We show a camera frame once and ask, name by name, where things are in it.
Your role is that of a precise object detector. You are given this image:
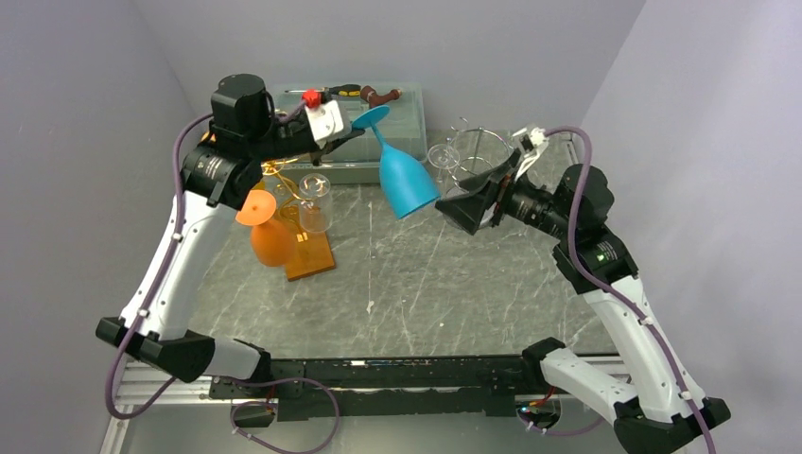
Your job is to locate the black yellow screwdriver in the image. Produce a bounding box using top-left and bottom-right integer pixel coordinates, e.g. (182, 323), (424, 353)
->
(285, 84), (362, 99)

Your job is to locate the brown pipe fitting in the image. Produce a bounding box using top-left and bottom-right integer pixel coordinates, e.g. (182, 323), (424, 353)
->
(359, 85), (403, 109)

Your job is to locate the gold wire wine glass rack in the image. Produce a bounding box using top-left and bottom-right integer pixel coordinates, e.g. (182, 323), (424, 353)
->
(261, 159), (336, 282)

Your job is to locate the clear stemless glass front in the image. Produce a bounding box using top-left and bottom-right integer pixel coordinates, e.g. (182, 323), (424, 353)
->
(299, 173), (333, 233)

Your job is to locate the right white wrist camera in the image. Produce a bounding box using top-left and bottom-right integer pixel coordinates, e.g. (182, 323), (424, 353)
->
(511, 123), (549, 183)

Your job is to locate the small clear cup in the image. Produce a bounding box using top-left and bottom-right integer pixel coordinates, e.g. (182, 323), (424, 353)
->
(427, 143), (460, 194)

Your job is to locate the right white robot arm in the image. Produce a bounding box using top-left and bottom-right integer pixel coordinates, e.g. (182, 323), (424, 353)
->
(435, 155), (731, 453)

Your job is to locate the silver wire cup rack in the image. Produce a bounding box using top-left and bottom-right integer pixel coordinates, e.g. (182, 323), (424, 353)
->
(440, 117), (513, 198)

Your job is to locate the clear plastic storage box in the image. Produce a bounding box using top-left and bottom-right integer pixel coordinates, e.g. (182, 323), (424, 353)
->
(284, 81), (427, 184)

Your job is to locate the blue plastic wine glass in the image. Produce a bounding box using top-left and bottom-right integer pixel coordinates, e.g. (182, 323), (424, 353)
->
(352, 105), (440, 219)

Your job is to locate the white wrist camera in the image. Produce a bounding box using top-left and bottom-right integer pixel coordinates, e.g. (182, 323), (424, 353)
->
(302, 89), (352, 148)
(511, 123), (549, 183)

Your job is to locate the orange plastic wine glass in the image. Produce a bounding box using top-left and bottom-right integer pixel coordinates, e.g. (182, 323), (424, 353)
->
(235, 189), (295, 268)

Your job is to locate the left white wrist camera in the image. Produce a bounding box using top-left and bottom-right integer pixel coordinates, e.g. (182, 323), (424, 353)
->
(302, 89), (352, 148)

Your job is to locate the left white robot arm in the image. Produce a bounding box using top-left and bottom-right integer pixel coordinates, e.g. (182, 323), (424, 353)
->
(96, 74), (354, 397)

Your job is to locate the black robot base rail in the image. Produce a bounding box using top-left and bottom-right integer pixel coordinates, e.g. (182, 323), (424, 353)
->
(209, 355), (562, 422)

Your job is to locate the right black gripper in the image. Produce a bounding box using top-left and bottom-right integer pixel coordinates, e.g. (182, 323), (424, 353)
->
(436, 148), (575, 240)

